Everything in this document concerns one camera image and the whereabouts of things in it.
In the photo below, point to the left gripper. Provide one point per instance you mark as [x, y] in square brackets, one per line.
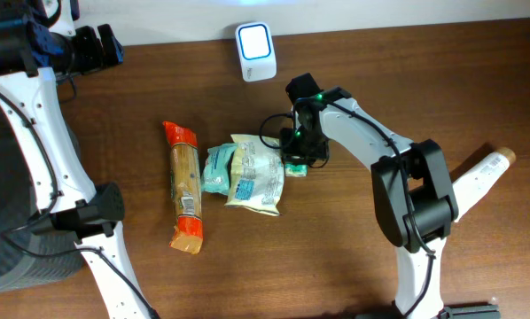
[88, 50]

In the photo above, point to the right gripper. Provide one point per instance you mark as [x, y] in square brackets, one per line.
[301, 156]

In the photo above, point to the small teal tissue pack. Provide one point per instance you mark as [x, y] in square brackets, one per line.
[295, 170]

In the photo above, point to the cream snack bag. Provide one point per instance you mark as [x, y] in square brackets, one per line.
[256, 174]

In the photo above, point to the teal wipes pouch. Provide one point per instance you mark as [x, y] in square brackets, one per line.
[216, 173]

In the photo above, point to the orange spaghetti packet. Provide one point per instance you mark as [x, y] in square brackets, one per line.
[185, 188]

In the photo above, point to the white bottle with wooden cap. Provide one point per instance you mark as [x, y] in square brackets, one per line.
[474, 184]

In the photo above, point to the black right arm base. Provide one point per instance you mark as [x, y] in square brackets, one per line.
[475, 311]

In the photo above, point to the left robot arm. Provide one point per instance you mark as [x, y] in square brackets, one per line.
[40, 47]

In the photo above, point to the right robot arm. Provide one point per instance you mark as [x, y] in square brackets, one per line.
[414, 200]

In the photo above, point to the white barcode scanner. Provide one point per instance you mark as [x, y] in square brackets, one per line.
[256, 51]

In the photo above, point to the grey plastic mesh basket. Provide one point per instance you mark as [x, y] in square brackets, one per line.
[17, 203]

